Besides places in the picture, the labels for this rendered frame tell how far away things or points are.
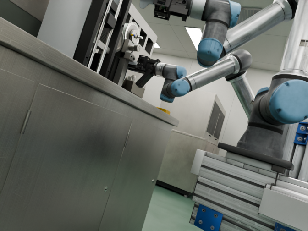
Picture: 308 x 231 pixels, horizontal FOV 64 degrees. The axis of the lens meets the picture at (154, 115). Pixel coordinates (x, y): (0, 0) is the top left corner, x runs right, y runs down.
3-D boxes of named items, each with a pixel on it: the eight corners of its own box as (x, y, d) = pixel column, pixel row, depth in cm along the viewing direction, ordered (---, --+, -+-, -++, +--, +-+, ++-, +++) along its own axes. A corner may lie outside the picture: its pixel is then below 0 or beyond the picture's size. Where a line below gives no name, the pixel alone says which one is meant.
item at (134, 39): (133, 28, 129) (140, 30, 135) (129, 27, 130) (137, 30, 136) (131, 42, 130) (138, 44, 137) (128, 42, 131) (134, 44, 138)
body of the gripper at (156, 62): (143, 59, 140) (162, 63, 135) (139, 74, 139) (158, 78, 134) (138, 54, 133) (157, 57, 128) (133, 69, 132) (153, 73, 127)
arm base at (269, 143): (283, 162, 89) (290, 135, 89) (279, 159, 76) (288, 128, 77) (240, 150, 97) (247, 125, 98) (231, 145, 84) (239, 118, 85)
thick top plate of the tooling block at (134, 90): (130, 91, 140) (134, 81, 140) (77, 78, 156) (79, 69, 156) (142, 98, 154) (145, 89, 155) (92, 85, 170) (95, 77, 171)
